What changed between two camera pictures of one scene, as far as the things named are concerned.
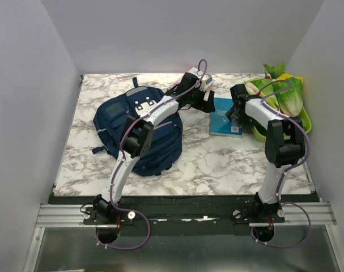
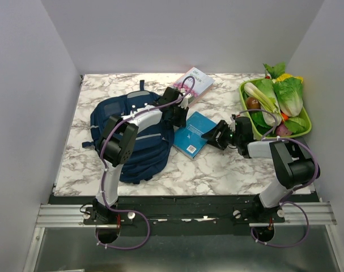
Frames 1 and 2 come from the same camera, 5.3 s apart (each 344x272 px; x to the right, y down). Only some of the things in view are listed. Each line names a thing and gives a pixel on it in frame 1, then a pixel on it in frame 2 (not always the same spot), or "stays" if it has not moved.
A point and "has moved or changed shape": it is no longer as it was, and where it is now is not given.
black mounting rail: (183, 216) stays
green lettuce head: (291, 101) stays
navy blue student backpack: (164, 148) has moved or changed shape
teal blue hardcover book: (219, 123) to (189, 139)
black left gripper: (206, 106) to (182, 122)
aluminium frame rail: (57, 216) stays
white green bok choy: (264, 88) stays
